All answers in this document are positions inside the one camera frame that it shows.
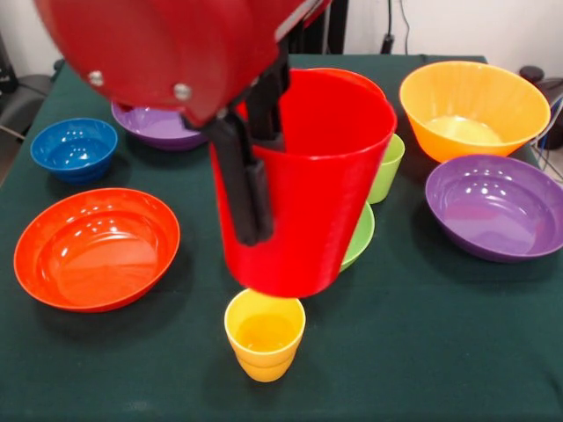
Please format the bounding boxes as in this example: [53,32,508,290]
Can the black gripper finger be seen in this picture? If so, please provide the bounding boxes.
[183,107,275,247]

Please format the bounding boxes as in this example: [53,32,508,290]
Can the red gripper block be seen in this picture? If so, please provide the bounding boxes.
[33,0,333,150]

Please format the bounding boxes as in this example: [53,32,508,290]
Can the red plastic cup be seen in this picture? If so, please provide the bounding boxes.
[208,68,398,299]

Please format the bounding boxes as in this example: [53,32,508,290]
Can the green plastic bowl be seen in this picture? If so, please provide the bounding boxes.
[339,200,376,273]

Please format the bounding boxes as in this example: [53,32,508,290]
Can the yellow plastic cup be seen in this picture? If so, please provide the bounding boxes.
[223,287,307,383]

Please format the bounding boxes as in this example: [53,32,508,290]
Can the purple plastic bowl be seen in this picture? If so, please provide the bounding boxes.
[110,101,211,153]
[425,154,563,264]

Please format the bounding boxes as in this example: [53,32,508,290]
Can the green plastic cup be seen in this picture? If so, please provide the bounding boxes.
[367,133,406,205]

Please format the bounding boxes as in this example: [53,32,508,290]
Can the orange-red plastic bowl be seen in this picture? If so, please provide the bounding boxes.
[13,187,181,314]

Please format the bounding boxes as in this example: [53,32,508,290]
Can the small blue plastic bowl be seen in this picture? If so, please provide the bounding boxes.
[29,117,119,185]

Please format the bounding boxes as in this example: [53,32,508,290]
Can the large orange plastic bowl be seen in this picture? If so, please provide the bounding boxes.
[398,60,552,164]

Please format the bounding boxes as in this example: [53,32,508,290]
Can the dark green tablecloth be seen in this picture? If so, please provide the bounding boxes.
[0,51,563,422]

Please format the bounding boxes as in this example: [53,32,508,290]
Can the black chair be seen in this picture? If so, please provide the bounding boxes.
[518,64,563,105]
[0,72,56,133]

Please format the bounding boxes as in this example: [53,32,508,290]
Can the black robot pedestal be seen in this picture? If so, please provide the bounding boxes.
[301,0,349,55]

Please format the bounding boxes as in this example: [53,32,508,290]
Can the black wall cable plug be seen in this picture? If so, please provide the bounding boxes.
[380,0,410,56]

